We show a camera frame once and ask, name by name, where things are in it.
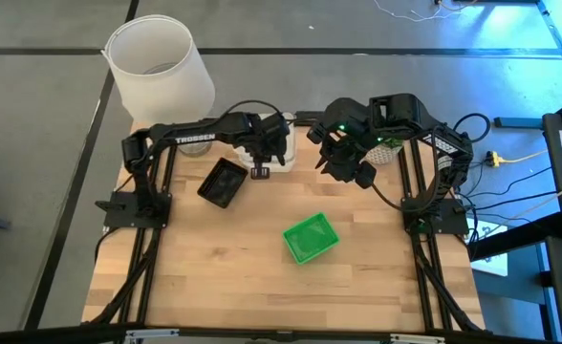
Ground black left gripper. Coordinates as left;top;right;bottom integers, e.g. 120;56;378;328
250;113;292;181

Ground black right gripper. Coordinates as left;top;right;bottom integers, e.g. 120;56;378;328
314;136;364;183

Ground black plastic basket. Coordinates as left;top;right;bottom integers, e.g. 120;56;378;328
198;158;249;207
196;157;249;210

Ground green plastic basket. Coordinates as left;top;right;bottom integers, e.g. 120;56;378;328
282;211;341;266
284;213;339;263

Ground white plastic bin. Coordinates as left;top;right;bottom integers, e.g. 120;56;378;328
234;112;297;174

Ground plant in white patterned pot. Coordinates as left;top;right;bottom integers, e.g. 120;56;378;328
362;137;405;166

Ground black right mounting rails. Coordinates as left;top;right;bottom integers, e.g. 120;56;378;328
398;138;486;333

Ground black mounting rails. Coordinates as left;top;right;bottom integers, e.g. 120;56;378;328
82;142;180;331
398;138;486;333

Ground black left mounting rails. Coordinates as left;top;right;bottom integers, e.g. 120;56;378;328
82;142;180;331

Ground table lamp white shade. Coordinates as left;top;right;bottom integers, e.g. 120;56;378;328
100;13;217;159

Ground white paper sheet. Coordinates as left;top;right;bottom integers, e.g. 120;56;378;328
471;222;510;278

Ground black diagonal floor beam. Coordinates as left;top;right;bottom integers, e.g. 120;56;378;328
466;209;562;262

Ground black table edge bracket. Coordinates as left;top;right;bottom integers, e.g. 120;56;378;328
293;110;326;127

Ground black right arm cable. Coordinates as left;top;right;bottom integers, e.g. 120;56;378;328
369;124;443;214

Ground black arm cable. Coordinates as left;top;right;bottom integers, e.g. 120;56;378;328
218;98;286;126
369;124;443;214

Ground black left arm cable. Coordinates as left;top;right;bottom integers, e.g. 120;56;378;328
218;98;286;126

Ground yellow power cable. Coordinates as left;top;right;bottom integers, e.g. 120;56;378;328
485;149;550;168

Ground black looped cable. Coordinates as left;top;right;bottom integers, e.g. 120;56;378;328
452;112;492;144

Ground black frame beam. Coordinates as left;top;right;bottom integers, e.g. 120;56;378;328
0;323;562;344

